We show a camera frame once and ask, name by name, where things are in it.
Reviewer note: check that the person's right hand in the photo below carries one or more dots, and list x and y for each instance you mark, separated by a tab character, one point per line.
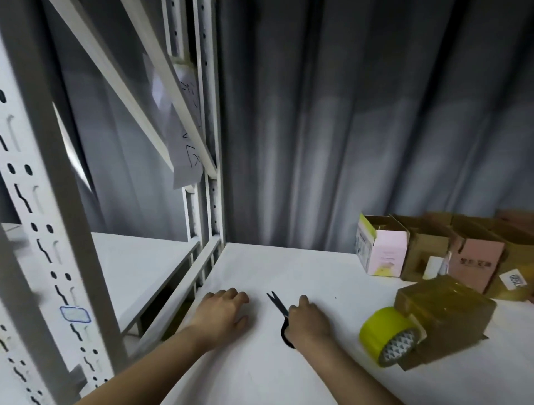
307	324

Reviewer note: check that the person's left hand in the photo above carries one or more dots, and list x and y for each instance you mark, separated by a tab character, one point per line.
218	315

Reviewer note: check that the black scissors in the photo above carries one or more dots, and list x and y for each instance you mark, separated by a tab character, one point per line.
277	302

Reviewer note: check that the yellow tape roll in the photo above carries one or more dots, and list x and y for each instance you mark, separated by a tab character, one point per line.
380	325

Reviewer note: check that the pink and yellow printed box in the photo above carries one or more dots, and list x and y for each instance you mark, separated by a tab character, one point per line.
385	246

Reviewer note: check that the brown box with white label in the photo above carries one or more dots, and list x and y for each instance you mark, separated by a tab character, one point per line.
421	246

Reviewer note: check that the taped brown cardboard box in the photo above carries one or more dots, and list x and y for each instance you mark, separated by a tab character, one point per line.
446	309

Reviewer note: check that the pink lettered cardboard box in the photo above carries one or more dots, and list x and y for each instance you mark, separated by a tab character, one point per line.
519	219
475	259

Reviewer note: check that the brown box with 7020 sticker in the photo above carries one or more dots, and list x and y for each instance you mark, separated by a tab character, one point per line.
517	267

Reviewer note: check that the person's right forearm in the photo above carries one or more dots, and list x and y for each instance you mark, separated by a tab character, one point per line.
346	380

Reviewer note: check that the person's left forearm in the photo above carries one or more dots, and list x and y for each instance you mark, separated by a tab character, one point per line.
138	375

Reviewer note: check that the blue rack label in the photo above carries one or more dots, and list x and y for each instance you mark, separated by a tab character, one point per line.
75	315

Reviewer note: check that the handwritten paper sheet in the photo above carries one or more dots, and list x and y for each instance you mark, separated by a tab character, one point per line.
179	92
188	158

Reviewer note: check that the white metal shelf rack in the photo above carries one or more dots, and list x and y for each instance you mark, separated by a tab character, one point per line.
50	209

